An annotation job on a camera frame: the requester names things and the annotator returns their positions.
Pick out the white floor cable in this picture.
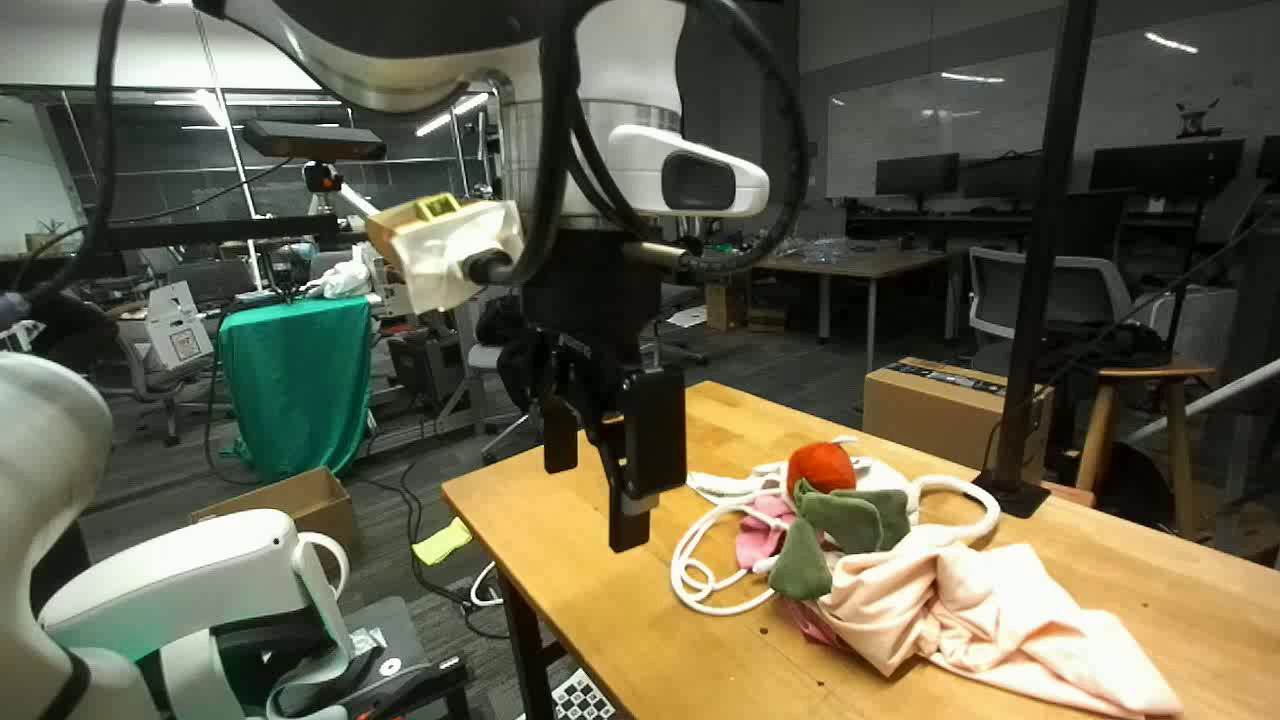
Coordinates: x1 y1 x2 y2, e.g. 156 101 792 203
463 557 512 611

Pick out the white slanted rail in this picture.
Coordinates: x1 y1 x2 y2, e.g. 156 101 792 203
1131 354 1280 445

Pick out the pale peach cloth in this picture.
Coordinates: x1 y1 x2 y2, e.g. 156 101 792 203
782 518 1186 720

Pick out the beige wrist camera box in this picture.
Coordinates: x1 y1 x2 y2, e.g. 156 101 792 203
363 193 529 320

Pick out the thin white cord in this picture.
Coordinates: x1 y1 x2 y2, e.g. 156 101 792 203
667 496 792 620

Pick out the checkerboard calibration board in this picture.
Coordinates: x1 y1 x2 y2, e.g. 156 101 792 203
547 666 621 720

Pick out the green table cover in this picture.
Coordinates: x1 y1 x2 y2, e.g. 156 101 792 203
217 291 374 485

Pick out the cardboard box with black tape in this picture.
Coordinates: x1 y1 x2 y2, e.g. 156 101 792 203
858 354 1057 470

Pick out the olive green felt cloth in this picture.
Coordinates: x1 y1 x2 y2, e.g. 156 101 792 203
769 479 916 602

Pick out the black swivel chair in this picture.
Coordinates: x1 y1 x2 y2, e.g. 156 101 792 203
463 291 547 463

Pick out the white plastic device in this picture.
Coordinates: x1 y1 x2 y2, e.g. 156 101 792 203
265 236 382 305

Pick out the white frame office chair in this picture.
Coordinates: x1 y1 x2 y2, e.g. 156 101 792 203
964 248 1135 348

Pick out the wooden stool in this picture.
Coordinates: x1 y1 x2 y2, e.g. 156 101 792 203
1071 361 1221 537

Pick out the black drone wall decoration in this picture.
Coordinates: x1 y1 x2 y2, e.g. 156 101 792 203
1171 97 1224 144

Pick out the black stereo camera bar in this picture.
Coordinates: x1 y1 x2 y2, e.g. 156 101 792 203
240 117 393 163

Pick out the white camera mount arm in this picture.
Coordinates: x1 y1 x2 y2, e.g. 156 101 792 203
298 156 404 230

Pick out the long wooden office table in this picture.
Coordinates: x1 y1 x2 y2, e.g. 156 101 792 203
751 236 953 370

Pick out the wide black computer monitor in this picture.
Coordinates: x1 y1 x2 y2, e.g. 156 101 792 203
1087 135 1247 206

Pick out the yellow paper sheet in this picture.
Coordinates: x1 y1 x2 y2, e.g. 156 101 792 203
409 514 479 569

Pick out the black upright pole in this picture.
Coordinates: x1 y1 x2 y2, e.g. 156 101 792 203
975 0 1102 518

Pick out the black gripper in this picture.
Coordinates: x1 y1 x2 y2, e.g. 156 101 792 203
521 236 692 557

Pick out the small open cardboard box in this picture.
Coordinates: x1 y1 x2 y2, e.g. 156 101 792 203
194 463 359 550

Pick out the black table leg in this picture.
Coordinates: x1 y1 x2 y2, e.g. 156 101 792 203
501 585 557 720

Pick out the white sign board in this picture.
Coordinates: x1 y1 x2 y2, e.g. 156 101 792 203
139 274 217 374

